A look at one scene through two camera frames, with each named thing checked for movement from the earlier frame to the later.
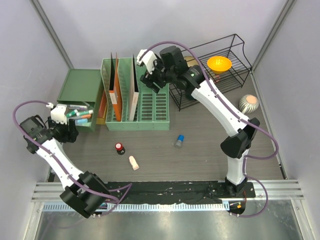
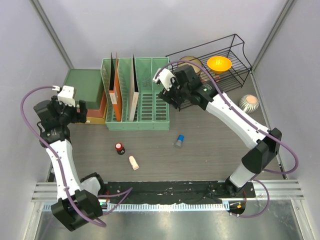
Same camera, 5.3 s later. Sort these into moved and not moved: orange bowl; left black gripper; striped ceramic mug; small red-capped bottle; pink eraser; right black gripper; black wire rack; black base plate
Moved: right black gripper; left black gripper
Not moved: black base plate; pink eraser; orange bowl; small red-capped bottle; striped ceramic mug; black wire rack
